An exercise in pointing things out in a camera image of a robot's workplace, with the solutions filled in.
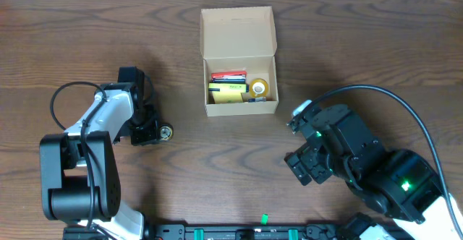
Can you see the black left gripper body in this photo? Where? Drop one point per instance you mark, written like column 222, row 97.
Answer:
column 145, row 135

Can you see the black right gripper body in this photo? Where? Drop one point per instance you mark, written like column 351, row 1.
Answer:
column 308, row 147

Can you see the black gold correction tape dispenser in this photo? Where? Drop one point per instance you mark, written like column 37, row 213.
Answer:
column 166, row 132

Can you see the yellow polar bear notepad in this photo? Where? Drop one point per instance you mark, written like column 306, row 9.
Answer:
column 227, row 97

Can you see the yellow highlighter pen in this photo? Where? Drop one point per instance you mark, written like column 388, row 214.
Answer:
column 228, row 87

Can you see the clear yellow tape roll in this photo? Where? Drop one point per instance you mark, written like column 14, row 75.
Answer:
column 258, row 88

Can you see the brown cardboard box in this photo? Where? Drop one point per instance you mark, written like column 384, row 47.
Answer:
column 239, row 39

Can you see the white blue staples box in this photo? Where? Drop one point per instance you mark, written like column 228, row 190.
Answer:
column 255, row 100

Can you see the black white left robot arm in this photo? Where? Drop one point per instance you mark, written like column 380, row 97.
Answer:
column 80, row 183

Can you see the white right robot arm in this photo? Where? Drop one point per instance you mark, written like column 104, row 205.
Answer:
column 399, row 184

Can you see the small green marker piece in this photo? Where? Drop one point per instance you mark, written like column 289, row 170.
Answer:
column 264, row 219

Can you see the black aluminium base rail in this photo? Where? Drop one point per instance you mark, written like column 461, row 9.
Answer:
column 353, row 230

